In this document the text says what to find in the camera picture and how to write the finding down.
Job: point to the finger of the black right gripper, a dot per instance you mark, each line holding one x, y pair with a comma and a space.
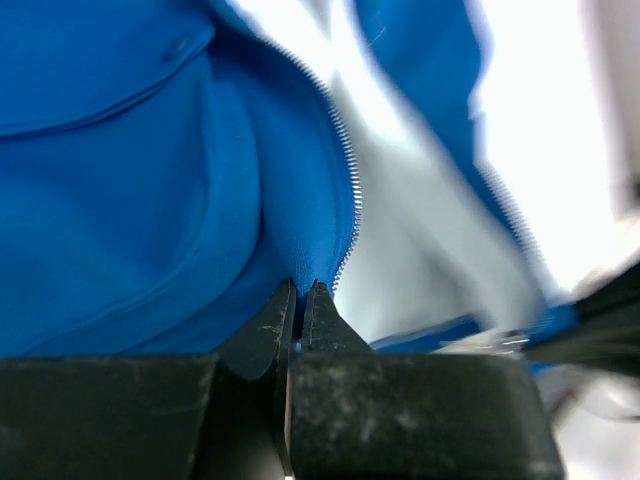
607, 334

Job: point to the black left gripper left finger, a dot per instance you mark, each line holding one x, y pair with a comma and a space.
261, 348

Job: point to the blue zip-up jacket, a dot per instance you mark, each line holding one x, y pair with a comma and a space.
166, 164

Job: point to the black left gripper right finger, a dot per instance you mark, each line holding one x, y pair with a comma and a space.
324, 331

